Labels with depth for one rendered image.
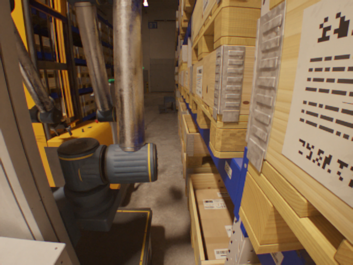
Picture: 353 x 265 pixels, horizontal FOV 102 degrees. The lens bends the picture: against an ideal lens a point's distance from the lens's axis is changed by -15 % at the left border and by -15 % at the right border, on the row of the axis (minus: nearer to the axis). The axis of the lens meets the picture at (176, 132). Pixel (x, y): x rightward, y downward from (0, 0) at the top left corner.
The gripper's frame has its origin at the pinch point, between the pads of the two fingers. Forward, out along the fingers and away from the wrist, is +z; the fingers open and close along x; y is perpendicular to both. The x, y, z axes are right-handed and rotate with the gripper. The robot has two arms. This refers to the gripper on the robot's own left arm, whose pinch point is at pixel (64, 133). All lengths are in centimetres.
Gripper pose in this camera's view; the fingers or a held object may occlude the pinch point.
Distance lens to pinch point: 183.2
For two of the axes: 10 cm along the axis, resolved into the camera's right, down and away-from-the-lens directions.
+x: -10.0, 0.5, -0.1
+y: -0.4, -6.8, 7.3
